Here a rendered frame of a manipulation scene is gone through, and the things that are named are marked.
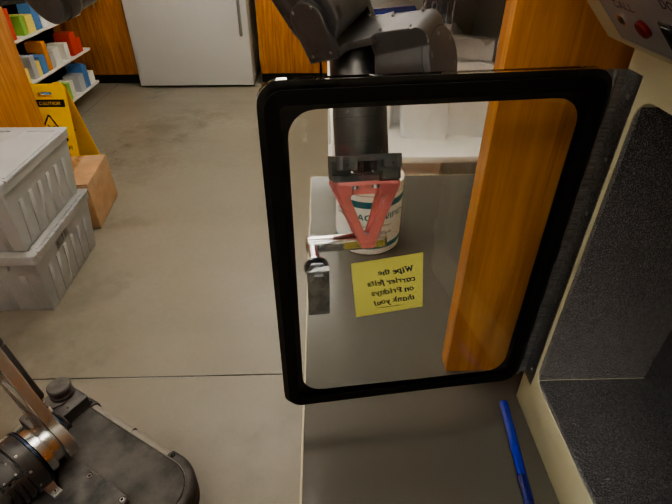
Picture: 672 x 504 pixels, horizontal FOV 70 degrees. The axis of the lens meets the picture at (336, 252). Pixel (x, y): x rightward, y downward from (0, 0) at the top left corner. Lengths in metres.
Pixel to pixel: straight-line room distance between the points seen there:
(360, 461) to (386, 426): 0.06
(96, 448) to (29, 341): 0.92
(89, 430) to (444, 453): 1.22
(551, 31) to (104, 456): 1.47
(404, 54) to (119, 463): 1.36
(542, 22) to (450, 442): 0.49
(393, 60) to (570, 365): 0.42
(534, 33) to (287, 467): 1.50
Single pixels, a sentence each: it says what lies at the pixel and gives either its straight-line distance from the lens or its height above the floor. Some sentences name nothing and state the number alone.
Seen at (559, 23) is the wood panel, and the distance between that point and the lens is 0.53.
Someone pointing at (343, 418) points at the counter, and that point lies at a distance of 0.69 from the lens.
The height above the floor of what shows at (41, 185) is 0.52.
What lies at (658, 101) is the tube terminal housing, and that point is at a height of 1.37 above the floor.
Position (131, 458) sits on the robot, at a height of 0.24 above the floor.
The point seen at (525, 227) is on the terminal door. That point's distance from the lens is 0.53.
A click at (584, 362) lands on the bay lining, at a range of 0.67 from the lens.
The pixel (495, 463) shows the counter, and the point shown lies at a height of 0.94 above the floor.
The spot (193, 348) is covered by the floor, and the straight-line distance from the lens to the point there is 2.13.
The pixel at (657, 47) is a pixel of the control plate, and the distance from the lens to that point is 0.41.
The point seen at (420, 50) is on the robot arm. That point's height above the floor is 1.40.
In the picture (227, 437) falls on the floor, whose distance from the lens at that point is 1.83.
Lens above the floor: 1.50
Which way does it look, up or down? 36 degrees down
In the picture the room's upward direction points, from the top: straight up
